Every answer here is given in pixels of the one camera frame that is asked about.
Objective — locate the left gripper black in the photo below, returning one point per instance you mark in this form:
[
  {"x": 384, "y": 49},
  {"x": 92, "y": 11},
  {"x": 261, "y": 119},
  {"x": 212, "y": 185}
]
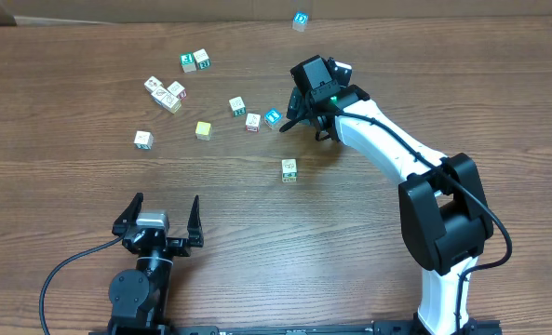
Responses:
[{"x": 180, "y": 245}]

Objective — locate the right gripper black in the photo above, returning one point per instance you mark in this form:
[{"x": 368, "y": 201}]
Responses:
[{"x": 300, "y": 108}]

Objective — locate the green number four block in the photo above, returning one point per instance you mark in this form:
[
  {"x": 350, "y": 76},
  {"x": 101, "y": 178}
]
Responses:
[{"x": 289, "y": 168}]

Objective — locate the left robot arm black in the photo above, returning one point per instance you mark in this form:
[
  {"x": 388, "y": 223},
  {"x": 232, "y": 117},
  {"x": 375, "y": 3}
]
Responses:
[{"x": 139, "y": 295}]

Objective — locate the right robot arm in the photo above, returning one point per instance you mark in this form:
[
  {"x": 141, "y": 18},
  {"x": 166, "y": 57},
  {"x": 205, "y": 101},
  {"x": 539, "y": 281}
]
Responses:
[{"x": 443, "y": 211}]

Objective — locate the blue top picture block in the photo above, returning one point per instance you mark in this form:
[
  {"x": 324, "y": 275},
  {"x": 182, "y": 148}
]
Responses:
[{"x": 273, "y": 118}]

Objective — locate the red number three block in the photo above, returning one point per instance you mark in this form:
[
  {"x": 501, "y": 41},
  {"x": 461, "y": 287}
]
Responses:
[{"x": 253, "y": 122}]

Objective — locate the green R centre block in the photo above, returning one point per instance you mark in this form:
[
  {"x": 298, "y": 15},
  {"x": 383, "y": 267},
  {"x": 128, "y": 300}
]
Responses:
[{"x": 238, "y": 106}]

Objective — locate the green J letter block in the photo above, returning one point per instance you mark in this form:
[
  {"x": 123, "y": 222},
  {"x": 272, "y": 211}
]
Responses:
[{"x": 143, "y": 140}]

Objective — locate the blue letter block far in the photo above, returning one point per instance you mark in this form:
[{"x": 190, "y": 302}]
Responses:
[{"x": 300, "y": 21}]

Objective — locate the yellow top number seven block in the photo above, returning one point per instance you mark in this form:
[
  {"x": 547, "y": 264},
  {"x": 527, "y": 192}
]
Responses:
[{"x": 203, "y": 131}]

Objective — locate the yellow side cluster block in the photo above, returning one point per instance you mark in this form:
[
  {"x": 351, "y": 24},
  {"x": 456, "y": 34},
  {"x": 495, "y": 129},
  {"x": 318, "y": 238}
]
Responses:
[{"x": 171, "y": 103}]

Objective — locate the green R side block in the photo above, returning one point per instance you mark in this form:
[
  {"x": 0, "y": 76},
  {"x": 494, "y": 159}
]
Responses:
[{"x": 202, "y": 59}]

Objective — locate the blue side cluster block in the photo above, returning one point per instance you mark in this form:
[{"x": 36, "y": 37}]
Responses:
[{"x": 159, "y": 94}]

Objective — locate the red side cluster block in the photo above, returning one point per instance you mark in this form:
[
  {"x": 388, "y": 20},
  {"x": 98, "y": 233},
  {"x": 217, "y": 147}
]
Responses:
[{"x": 177, "y": 90}]

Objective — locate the plain picture block left cluster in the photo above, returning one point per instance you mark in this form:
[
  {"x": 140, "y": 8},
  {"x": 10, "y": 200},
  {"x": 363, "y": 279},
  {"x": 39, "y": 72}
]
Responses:
[{"x": 152, "y": 84}]

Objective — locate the green top letter block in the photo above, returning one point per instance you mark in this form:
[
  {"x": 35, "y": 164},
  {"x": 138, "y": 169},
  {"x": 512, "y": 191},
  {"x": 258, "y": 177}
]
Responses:
[{"x": 187, "y": 62}]

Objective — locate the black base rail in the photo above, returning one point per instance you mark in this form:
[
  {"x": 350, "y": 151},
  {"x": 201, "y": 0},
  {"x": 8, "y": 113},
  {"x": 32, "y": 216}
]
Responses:
[{"x": 294, "y": 330}]

